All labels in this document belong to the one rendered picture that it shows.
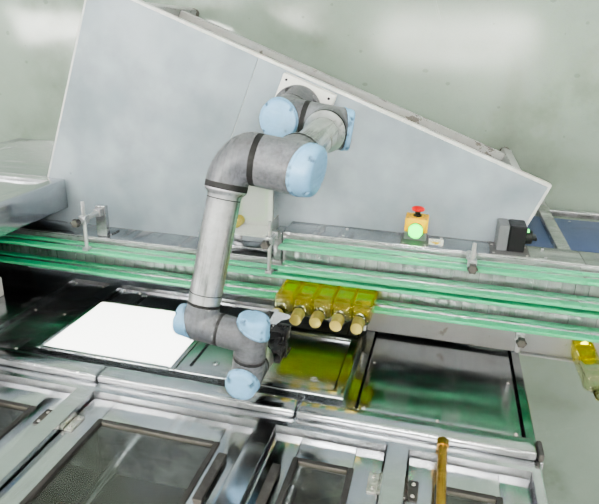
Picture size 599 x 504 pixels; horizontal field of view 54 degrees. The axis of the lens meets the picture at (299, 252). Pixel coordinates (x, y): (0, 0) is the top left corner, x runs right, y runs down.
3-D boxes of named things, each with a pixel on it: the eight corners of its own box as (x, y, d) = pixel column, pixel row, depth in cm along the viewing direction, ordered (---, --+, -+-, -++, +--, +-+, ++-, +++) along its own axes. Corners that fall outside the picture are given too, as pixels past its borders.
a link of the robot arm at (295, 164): (311, 96, 168) (248, 138, 120) (362, 106, 165) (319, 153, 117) (305, 137, 173) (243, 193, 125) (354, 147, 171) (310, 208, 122)
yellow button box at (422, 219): (405, 232, 189) (403, 239, 182) (407, 209, 186) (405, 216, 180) (427, 234, 187) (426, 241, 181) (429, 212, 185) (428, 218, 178)
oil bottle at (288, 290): (290, 286, 191) (272, 314, 172) (291, 270, 189) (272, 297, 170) (307, 288, 190) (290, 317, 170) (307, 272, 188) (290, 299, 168)
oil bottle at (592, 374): (570, 355, 176) (588, 405, 152) (571, 339, 174) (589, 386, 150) (591, 356, 174) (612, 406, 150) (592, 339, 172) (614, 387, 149)
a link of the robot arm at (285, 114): (272, 89, 171) (257, 94, 159) (316, 98, 168) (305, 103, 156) (267, 130, 175) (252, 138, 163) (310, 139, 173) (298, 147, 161)
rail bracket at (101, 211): (108, 233, 213) (71, 254, 192) (104, 188, 207) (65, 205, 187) (120, 235, 212) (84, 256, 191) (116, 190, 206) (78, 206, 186)
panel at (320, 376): (101, 306, 200) (36, 355, 169) (100, 298, 199) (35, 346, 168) (362, 345, 181) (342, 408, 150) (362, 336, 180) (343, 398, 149)
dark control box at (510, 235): (493, 241, 183) (495, 250, 175) (497, 217, 180) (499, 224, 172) (521, 244, 181) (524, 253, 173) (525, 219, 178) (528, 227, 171)
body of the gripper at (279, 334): (292, 347, 156) (279, 371, 145) (261, 343, 157) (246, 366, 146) (292, 322, 153) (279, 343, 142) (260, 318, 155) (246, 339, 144)
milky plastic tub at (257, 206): (230, 225, 203) (221, 233, 195) (229, 162, 195) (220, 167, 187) (278, 231, 199) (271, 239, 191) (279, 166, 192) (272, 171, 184)
